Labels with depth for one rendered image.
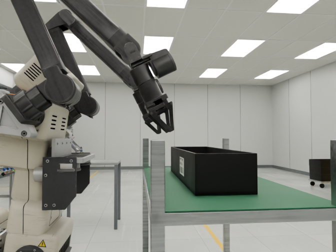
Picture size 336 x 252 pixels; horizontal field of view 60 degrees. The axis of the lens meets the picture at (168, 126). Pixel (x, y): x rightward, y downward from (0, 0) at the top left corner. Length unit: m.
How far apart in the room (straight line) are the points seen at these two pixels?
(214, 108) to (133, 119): 2.91
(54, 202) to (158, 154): 0.46
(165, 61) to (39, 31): 0.35
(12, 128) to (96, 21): 0.37
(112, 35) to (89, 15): 0.08
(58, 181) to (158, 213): 0.42
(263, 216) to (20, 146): 0.75
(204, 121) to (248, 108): 1.70
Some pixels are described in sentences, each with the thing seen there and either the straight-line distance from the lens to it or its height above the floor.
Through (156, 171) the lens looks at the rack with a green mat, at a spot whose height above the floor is 1.03.
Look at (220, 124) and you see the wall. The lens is 10.59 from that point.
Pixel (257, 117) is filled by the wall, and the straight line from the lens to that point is 11.08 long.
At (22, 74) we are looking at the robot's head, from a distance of 1.03.
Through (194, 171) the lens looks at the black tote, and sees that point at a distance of 0.80.
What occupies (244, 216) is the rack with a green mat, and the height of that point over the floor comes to 0.93.
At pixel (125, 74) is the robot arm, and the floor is 1.37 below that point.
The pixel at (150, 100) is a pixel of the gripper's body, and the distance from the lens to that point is 0.82.
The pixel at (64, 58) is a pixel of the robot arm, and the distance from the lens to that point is 1.32.
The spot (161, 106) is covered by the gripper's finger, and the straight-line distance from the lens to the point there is 0.77.
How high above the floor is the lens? 1.11
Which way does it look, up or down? 2 degrees up
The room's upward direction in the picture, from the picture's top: straight up
